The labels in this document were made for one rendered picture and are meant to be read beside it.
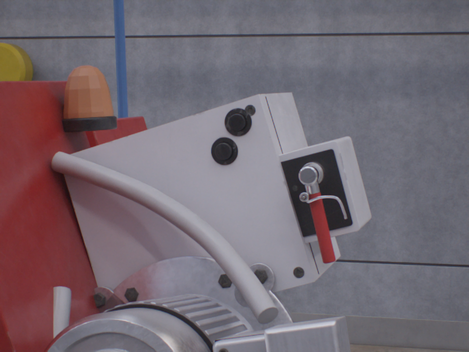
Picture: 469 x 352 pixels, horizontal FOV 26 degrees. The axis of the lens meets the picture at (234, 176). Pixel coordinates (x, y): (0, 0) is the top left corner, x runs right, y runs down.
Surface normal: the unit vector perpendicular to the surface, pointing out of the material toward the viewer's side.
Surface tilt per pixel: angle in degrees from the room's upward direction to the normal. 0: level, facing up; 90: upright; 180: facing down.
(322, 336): 81
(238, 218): 90
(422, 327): 90
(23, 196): 70
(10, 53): 90
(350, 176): 75
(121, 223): 90
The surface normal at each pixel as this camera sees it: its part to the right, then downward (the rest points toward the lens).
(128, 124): 0.92, -0.27
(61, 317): 0.37, -0.53
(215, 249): -0.57, -0.18
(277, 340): -0.25, -0.07
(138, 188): -0.12, -0.50
